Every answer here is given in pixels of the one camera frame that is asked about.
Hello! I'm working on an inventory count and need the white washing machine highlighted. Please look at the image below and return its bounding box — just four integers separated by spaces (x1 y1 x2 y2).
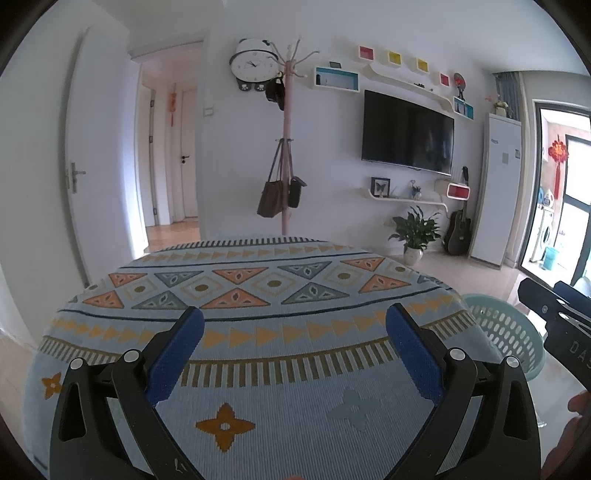
530 205 559 264

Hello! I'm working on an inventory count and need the white hallway door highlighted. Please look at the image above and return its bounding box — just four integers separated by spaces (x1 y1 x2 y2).
178 90 200 219

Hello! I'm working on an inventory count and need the black acoustic guitar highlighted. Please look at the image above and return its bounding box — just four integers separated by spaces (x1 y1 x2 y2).
445 166 472 256

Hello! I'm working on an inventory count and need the small black bag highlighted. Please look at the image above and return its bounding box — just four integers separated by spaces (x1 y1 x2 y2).
287 175 308 209

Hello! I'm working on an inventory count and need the pink flower bouquet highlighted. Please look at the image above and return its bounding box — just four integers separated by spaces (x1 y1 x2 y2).
485 92 514 118

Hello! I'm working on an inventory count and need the long blue box shelf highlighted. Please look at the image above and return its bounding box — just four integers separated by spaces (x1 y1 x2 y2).
314 66 361 93

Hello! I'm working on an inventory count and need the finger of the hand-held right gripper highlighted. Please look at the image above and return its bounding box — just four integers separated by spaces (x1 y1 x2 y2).
517 277 573 326
553 280 591 319

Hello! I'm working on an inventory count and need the person's right hand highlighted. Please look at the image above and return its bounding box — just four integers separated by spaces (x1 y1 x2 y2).
567 391 591 416

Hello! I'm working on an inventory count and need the red and white box shelf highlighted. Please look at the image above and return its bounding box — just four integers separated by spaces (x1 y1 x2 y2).
434 179 472 200

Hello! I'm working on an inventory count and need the long wavy white wall shelf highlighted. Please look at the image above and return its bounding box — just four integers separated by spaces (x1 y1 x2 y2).
365 60 455 116

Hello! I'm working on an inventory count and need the black flat television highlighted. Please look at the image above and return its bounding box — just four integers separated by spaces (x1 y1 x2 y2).
361 89 455 176

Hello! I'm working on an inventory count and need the red knot wall hanging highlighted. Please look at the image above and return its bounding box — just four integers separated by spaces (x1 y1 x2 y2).
548 135 570 200

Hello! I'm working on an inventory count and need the grey blue curtain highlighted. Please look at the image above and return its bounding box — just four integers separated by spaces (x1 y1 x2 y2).
492 71 525 121

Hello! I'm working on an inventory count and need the pink coat rack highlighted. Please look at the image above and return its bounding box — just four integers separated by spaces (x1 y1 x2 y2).
270 41 319 235

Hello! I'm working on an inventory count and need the panda wall clock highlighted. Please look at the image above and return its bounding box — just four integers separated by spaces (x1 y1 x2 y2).
229 37 282 93

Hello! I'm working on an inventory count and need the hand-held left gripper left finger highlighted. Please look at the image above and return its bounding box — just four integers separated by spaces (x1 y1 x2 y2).
48 306 205 480

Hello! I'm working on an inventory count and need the curved white wall shelf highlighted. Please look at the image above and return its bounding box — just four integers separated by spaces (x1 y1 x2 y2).
355 186 451 217

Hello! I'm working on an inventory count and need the brown tote bag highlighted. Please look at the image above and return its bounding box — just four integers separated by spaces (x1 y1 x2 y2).
257 138 289 219

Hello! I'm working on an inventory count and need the teal plastic laundry basket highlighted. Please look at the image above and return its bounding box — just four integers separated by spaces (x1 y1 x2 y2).
459 294 546 380

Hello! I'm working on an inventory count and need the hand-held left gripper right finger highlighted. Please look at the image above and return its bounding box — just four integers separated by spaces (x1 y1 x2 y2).
385 302 542 480

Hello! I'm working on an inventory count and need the silver door handle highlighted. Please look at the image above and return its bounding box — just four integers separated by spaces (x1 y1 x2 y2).
67 161 87 190

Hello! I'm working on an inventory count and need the potted green plant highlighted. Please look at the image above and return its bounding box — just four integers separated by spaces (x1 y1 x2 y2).
388 206 444 265

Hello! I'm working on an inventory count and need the patterned blue orange tablecloth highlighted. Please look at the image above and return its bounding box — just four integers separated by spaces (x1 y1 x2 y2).
23 236 497 480

